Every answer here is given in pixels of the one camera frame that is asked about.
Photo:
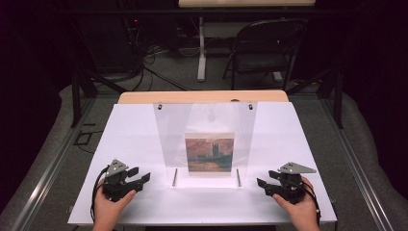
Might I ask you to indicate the person's right hand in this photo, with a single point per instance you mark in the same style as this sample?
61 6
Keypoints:
300 210

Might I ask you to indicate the person's left hand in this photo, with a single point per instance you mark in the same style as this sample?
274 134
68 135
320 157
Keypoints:
107 208

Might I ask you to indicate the white desk leg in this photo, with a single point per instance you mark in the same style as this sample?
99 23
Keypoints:
201 48

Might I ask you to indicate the black folding chair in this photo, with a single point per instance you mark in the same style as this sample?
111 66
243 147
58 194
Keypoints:
266 48

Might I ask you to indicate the landscape painting print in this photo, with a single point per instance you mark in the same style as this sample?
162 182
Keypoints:
209 154

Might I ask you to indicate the black metal stand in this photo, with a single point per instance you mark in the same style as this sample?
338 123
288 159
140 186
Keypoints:
77 96
336 96

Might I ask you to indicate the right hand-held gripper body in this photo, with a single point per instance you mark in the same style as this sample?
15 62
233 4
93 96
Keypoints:
290 184

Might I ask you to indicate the metal frame rod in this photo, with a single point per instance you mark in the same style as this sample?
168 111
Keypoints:
238 177
174 177

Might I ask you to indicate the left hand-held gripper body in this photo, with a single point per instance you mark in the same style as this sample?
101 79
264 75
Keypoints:
115 179

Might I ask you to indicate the clear acrylic photo frame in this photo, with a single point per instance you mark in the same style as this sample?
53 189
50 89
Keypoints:
173 128

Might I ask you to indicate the wooden table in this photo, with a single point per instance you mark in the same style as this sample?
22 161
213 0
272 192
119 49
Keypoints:
198 96

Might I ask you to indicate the aluminium floor rail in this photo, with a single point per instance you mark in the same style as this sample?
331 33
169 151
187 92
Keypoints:
356 166
48 173

